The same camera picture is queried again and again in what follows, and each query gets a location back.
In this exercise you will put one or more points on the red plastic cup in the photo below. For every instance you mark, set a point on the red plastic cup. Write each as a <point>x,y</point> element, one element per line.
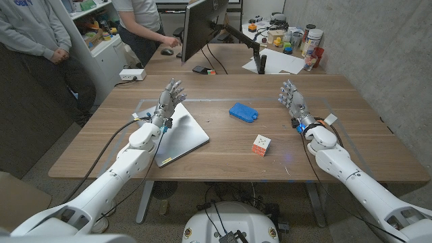
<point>319,54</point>

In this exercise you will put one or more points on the white shelf cabinet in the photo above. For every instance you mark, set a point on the white shelf cabinet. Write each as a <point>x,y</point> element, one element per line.
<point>104,57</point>

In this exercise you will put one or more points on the black computer mouse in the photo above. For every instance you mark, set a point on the black computer mouse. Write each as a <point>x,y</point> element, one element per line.
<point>166,52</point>

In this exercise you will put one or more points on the orange and black gadget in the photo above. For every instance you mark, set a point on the orange and black gadget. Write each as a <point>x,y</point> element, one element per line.
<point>252,27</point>

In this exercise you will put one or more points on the white paper sheets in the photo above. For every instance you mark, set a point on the white paper sheets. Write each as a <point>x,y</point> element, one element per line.
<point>280,60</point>

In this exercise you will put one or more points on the small wooden box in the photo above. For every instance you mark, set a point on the small wooden box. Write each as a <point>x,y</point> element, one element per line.
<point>275,34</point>

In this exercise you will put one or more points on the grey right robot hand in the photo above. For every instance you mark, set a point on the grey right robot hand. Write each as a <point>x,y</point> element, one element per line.
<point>297,103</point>

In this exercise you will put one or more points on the white robot torso base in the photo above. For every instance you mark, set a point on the white robot torso base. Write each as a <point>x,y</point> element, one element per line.
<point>231,222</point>

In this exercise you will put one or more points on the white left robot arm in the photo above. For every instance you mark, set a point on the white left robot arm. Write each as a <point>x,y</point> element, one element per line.
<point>128,162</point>

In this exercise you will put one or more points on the clear plastic cup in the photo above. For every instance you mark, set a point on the clear plastic cup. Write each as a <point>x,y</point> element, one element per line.
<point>296,40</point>

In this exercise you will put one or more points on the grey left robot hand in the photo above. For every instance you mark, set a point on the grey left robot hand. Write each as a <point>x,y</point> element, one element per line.
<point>165,104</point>

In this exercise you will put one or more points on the grey and black headset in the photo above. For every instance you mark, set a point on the grey and black headset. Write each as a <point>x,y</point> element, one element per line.
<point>278,18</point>

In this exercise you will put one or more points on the black computer monitor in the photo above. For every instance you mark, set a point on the black computer monitor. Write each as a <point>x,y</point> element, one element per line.
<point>202,23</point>

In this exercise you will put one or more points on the dark brown partition panel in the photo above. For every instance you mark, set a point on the dark brown partition panel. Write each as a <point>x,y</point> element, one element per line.
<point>27,135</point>

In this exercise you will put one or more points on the silver closed laptop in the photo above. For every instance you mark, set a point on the silver closed laptop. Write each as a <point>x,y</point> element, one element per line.
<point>189,135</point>

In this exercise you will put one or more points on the white sneaker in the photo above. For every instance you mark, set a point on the white sneaker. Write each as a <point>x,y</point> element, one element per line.
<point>100,225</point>
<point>110,208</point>

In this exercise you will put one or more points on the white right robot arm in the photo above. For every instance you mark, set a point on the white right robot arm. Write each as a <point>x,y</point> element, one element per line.
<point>337,162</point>

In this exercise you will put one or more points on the blue plastic case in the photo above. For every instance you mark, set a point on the blue plastic case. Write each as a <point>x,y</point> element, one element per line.
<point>243,112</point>

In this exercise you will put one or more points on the beige cardboard box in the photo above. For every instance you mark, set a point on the beige cardboard box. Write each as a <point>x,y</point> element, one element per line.
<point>17,202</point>

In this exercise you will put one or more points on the dark tall canister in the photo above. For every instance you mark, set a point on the dark tall canister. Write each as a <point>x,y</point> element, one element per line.
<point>308,28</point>

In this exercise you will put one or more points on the person in grey hoodie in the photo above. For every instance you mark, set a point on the person in grey hoodie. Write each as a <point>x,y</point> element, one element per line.
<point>27,27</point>

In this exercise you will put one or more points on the black device on torso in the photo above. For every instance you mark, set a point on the black device on torso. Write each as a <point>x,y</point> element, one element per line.
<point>233,238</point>

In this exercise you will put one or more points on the white and orange puzzle cube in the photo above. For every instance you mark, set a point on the white and orange puzzle cube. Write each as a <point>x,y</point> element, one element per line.
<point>261,145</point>

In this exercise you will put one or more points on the clear glass jar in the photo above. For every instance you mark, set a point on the clear glass jar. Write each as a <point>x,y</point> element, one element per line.
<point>308,63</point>

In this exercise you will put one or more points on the person in grey t-shirt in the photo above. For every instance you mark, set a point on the person in grey t-shirt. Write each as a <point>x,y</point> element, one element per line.
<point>141,13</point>

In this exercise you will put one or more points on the white power strip box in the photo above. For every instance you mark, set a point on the white power strip box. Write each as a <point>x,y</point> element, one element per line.
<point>132,74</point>

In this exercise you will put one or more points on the yellow rubber duck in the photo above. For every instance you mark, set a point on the yellow rubber duck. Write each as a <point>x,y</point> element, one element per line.
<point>277,42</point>

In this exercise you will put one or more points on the small colourful puzzle cube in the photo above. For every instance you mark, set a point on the small colourful puzzle cube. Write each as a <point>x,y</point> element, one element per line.
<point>211,72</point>

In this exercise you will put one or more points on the black round floor fan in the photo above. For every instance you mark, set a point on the black round floor fan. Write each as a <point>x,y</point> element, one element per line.
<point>164,189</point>

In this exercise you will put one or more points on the grey metal table leg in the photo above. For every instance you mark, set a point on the grey metal table leg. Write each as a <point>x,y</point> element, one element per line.
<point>144,202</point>
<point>316,206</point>

